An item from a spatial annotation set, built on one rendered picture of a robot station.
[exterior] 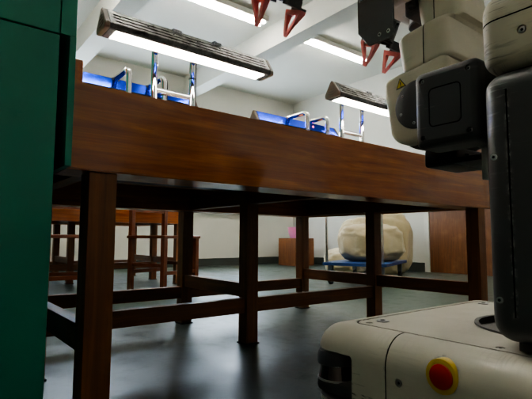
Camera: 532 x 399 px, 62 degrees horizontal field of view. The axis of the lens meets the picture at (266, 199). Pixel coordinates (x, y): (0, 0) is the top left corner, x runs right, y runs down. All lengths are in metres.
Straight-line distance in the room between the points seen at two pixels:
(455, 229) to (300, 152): 5.06
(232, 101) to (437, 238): 4.00
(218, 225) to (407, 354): 6.71
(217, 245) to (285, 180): 6.14
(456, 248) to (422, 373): 5.54
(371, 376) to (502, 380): 0.22
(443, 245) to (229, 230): 3.35
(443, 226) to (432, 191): 4.51
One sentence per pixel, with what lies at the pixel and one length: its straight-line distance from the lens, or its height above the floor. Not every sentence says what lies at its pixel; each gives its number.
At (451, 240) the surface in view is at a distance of 6.30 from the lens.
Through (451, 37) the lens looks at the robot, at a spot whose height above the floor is 0.85.
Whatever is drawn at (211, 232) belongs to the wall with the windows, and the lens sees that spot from 7.32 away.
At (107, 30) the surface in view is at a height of 1.04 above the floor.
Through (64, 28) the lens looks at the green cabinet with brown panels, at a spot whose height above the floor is 0.85.
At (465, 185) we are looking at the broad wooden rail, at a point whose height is 0.67.
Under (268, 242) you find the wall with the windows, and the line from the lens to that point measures 7.99.
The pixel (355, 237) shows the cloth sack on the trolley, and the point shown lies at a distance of 4.48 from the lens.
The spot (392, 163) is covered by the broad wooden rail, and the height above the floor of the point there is 0.71.
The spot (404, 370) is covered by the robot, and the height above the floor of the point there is 0.23.
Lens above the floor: 0.44
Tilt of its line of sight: 5 degrees up
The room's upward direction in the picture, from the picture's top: straight up
